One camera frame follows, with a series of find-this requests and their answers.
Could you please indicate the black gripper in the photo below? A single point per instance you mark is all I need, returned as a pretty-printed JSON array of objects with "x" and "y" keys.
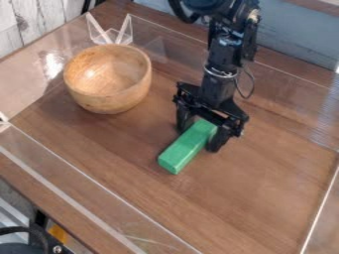
[{"x": 227, "y": 116}]

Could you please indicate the green rectangular block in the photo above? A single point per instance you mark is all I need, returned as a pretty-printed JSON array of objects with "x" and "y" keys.
[{"x": 185, "y": 147}]

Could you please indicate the brown wooden bowl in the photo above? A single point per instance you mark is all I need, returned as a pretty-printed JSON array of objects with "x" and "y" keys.
[{"x": 108, "y": 78}]

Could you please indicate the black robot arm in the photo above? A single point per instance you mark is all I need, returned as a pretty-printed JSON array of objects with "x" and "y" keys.
[{"x": 233, "y": 22}]

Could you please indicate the yellow label sticker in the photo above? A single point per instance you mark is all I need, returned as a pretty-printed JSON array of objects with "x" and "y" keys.
[{"x": 59, "y": 233}]

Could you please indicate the clear acrylic barrier wall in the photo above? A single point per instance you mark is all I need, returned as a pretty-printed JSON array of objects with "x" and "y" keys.
[{"x": 261, "y": 197}]

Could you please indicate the black metal mount with screw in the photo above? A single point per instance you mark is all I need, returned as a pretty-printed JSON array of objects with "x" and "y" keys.
[{"x": 41, "y": 239}]

